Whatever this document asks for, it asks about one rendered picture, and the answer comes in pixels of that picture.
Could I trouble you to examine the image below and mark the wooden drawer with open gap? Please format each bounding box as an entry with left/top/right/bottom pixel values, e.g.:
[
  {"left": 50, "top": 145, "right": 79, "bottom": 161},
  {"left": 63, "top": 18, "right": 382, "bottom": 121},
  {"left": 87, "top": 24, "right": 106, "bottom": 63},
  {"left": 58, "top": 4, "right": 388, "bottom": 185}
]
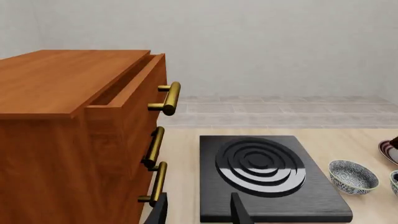
[{"left": 84, "top": 53, "right": 169, "bottom": 135}]

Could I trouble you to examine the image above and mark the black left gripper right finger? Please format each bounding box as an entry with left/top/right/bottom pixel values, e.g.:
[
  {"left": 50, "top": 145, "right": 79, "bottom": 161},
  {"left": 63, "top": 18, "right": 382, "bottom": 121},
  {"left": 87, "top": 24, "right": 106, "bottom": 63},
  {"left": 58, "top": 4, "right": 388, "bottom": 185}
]
[{"left": 230, "top": 192, "right": 256, "bottom": 224}]

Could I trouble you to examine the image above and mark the brass drawer handle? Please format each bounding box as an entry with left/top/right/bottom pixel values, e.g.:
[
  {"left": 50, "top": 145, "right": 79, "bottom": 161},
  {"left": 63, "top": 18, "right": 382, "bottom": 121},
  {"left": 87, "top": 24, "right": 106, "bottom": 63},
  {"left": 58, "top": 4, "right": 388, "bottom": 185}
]
[
  {"left": 147, "top": 81, "right": 182, "bottom": 117},
  {"left": 137, "top": 161, "right": 169, "bottom": 208},
  {"left": 141, "top": 126, "right": 166, "bottom": 169}
]

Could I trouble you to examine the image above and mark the wooden cabinet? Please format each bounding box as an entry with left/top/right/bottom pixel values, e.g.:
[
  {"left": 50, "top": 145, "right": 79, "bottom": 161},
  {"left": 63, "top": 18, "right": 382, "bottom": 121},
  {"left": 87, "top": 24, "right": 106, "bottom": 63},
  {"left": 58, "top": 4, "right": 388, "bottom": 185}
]
[{"left": 0, "top": 49, "right": 169, "bottom": 224}]

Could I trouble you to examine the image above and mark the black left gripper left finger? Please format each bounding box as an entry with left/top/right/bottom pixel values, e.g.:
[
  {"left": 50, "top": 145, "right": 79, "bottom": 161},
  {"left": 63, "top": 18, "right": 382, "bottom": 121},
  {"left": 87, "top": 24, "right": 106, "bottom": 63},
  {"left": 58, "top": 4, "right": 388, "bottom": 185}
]
[{"left": 143, "top": 192, "right": 169, "bottom": 224}]

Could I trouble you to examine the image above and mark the flat black stove plate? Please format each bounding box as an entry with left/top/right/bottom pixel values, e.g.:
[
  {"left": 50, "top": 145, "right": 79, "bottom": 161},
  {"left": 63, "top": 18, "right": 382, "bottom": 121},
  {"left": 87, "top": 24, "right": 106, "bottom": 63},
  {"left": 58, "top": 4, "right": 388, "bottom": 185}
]
[{"left": 198, "top": 134, "right": 354, "bottom": 224}]

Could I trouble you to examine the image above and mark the patterned black and white bowl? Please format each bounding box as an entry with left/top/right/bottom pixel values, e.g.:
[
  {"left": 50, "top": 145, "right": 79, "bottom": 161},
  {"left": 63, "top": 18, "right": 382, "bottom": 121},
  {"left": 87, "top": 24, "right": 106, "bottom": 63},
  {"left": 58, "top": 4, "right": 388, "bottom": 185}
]
[
  {"left": 389, "top": 170, "right": 398, "bottom": 197},
  {"left": 328, "top": 159, "right": 381, "bottom": 196}
]

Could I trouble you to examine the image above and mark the closed wooden drawer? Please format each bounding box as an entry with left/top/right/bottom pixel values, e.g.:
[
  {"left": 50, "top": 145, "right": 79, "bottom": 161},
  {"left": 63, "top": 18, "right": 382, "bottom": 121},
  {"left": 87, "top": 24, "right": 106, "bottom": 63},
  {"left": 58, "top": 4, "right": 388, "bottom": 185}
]
[
  {"left": 90, "top": 167, "right": 156, "bottom": 224},
  {"left": 88, "top": 127, "right": 161, "bottom": 180}
]

